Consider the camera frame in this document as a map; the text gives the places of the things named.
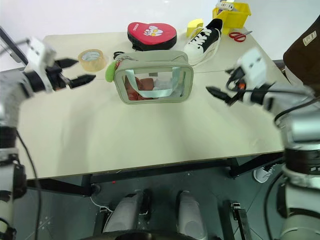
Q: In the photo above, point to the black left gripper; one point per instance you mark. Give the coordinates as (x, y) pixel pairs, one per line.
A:
(56, 78)

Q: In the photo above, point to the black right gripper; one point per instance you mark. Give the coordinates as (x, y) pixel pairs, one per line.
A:
(238, 97)

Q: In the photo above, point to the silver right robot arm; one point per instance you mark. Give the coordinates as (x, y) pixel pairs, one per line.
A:
(297, 140)

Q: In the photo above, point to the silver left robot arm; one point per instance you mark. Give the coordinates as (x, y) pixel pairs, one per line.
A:
(11, 92)

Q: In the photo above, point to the clear toiletry pouch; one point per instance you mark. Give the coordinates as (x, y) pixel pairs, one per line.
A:
(152, 77)

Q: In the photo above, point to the red heart-shaped case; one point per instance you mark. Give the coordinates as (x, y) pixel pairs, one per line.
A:
(151, 35)

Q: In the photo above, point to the brown packing tape roll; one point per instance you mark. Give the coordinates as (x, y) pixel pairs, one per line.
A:
(91, 60)

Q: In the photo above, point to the black and white sneaker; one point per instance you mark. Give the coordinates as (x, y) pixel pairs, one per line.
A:
(202, 42)

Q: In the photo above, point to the yellow plastic bin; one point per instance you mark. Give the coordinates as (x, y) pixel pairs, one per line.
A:
(232, 17)

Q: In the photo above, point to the white item in bin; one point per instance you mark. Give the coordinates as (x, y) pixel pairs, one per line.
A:
(225, 5)

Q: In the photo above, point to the dark brown fabric object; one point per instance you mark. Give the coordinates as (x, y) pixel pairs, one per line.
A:
(303, 57)

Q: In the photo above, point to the white shoe on floor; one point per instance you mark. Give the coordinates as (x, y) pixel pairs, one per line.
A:
(263, 173)

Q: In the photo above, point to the silver right robot leg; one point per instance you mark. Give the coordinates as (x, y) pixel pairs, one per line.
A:
(191, 215)

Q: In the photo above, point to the silver robot leg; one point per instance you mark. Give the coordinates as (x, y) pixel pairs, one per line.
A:
(127, 212)
(191, 215)

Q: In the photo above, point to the black stand foot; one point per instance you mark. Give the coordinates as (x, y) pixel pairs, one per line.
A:
(101, 222)
(240, 220)

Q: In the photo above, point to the silver left robot leg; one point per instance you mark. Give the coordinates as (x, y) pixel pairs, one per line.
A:
(127, 212)

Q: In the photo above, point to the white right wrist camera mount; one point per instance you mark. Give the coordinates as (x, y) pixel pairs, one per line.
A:
(253, 66)

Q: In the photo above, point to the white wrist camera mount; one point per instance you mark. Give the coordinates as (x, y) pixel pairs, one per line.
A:
(253, 66)
(40, 53)

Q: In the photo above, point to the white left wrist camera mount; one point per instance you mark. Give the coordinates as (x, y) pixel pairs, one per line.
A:
(40, 53)

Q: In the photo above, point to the black slanted frame bar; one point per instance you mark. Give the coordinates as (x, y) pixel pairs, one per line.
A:
(12, 45)

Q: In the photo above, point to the black metal table frame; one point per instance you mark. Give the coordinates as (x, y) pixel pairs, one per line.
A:
(155, 170)

